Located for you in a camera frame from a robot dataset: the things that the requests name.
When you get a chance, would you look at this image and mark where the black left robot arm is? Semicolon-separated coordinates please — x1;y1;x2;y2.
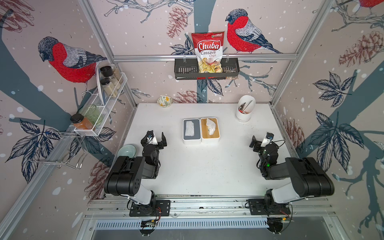
104;130;167;209

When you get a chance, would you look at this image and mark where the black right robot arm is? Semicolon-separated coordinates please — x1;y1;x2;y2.
250;132;335;212

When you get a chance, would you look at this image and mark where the pale green bowl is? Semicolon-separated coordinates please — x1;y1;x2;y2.
117;144;137;158

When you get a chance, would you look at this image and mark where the white utensil holder cup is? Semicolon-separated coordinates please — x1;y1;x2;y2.
236;95;256;122

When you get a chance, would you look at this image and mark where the floral ceramic bowl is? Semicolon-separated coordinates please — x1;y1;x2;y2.
157;95;173;108

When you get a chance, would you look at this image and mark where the green glass cup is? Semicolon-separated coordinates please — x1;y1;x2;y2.
79;104;104;126

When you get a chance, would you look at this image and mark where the spice jar black lid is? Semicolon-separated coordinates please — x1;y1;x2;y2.
100;78;118;98
100;66;121;90

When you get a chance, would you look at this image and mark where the orange jar black lid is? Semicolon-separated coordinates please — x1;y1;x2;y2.
70;113;94;130

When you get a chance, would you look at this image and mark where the red Chuba chips bag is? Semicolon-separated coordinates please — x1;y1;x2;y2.
192;32;225;74

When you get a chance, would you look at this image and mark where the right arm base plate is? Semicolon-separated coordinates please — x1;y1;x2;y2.
247;199;291;216

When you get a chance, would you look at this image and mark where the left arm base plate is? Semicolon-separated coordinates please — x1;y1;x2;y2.
128;200;171;217

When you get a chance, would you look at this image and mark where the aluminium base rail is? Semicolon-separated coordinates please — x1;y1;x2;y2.
84;195;336;219

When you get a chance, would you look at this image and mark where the white wire wall shelf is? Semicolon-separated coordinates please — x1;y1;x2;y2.
75;65;128;137

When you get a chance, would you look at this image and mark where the black wall basket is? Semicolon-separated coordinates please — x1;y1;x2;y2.
174;58;240;80

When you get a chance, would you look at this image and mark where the aluminium horizontal frame bar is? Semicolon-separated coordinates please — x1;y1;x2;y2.
113;53;298;63

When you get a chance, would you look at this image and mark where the chrome wire rack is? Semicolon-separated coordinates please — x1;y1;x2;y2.
29;132;89;170

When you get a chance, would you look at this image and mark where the aluminium frame post left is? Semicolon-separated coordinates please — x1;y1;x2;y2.
77;0;138;108

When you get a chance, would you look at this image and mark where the aluminium frame post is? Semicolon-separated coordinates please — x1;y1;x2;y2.
77;0;138;108
270;0;334;108

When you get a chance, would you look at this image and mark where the aluminium frame post right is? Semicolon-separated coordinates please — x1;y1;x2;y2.
270;0;334;108

